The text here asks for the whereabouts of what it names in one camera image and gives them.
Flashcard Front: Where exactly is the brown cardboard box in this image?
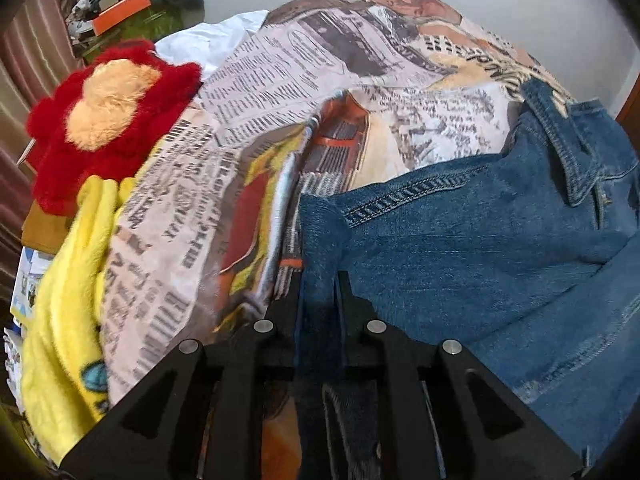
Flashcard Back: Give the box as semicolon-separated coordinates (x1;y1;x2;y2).
21;204;77;252

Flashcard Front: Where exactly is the green patterned cloth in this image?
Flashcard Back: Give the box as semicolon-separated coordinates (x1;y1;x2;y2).
75;4;206;63

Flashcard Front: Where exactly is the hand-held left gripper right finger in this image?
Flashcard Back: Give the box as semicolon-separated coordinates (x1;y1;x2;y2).
334;270;585;480

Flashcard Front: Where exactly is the blue denim jacket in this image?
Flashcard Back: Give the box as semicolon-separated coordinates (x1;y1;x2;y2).
294;77;640;480

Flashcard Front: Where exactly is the yellow fleece blanket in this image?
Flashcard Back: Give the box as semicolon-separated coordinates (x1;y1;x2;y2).
20;175;137;467

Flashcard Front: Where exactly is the white cloth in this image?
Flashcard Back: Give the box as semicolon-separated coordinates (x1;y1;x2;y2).
155;10;271;80

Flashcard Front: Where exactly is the pile of papers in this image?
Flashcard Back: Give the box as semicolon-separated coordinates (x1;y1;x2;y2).
4;246;52;413

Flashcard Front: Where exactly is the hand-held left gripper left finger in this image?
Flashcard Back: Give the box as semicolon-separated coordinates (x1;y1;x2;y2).
59;270;307;480

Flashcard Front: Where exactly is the striped brown curtain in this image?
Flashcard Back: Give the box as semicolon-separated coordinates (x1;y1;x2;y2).
0;0;87;306

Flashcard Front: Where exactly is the orange box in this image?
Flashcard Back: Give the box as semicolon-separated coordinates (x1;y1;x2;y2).
92;0;151;34

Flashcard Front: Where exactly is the red plush toy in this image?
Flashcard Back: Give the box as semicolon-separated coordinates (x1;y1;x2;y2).
25;39;204;217

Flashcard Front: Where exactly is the wooden door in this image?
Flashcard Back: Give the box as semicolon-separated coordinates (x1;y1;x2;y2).
616;92;640;148

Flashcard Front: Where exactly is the newspaper printed blanket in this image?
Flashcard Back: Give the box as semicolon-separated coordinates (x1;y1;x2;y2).
99;0;576;480

